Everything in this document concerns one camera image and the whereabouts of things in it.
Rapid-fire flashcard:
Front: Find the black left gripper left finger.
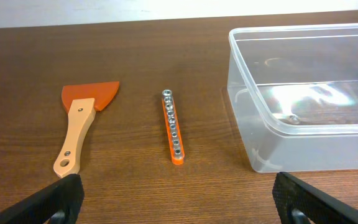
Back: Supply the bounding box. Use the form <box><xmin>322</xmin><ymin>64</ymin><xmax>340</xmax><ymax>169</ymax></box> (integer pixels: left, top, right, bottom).
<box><xmin>0</xmin><ymin>174</ymin><xmax>85</xmax><ymax>224</ymax></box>

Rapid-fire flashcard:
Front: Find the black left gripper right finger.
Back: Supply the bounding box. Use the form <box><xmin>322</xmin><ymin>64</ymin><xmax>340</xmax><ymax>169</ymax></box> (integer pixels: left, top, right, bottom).
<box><xmin>272</xmin><ymin>172</ymin><xmax>358</xmax><ymax>224</ymax></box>

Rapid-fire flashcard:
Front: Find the clear plastic container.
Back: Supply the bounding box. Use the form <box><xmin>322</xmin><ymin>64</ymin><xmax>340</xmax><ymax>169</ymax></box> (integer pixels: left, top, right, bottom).
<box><xmin>227</xmin><ymin>23</ymin><xmax>358</xmax><ymax>172</ymax></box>

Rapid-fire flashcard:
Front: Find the orange socket bit holder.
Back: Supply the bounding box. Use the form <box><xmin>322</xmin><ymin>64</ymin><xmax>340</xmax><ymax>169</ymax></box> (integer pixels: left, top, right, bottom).
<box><xmin>162</xmin><ymin>89</ymin><xmax>185</xmax><ymax>165</ymax></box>

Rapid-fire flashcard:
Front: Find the orange scraper wooden handle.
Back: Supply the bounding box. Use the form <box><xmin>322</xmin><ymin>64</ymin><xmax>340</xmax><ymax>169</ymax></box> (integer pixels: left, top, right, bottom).
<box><xmin>53</xmin><ymin>82</ymin><xmax>119</xmax><ymax>178</ymax></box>

